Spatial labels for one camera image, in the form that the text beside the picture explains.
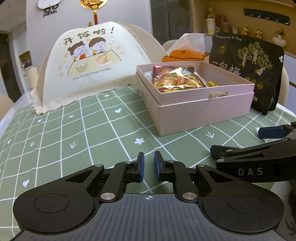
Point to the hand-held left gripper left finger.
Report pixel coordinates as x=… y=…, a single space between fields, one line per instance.
x=140 y=168

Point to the green checked tablecloth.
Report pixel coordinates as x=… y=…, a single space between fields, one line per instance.
x=92 y=129

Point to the dark red snack packet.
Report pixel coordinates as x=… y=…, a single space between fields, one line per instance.
x=178 y=77

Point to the pale blue snack packet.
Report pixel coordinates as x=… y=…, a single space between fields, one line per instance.
x=147 y=74

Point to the white cloud wall ornament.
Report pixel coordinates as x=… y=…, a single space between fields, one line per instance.
x=49 y=5

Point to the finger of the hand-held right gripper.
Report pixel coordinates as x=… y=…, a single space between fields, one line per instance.
x=242 y=150
x=271 y=132

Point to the orange tissue box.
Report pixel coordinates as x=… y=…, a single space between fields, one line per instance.
x=185 y=55

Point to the pink cardboard box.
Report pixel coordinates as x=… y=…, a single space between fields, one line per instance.
x=196 y=115

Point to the cartoon face snack packet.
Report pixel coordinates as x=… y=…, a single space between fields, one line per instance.
x=211 y=83

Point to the dark door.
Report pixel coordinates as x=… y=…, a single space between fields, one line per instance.
x=7 y=69

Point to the yellow figurine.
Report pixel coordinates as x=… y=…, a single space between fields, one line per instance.
x=211 y=22

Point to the printed mesh food cover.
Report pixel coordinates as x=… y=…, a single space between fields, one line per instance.
x=81 y=81

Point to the black wall rack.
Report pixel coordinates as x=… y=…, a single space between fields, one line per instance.
x=266 y=15

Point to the small golden figurine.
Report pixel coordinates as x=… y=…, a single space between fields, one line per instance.
x=245 y=30
x=258 y=34

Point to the dark glass cabinet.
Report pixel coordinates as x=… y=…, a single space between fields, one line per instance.
x=171 y=18

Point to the black snack bag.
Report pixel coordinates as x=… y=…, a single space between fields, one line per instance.
x=249 y=69

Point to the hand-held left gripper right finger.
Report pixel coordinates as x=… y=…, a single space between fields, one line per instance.
x=158 y=167

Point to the white tissue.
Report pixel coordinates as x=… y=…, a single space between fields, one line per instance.
x=187 y=41

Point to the red knot wall ornament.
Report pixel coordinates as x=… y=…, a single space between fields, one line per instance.
x=93 y=4

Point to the white vase with plant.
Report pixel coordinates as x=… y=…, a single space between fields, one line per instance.
x=279 y=39

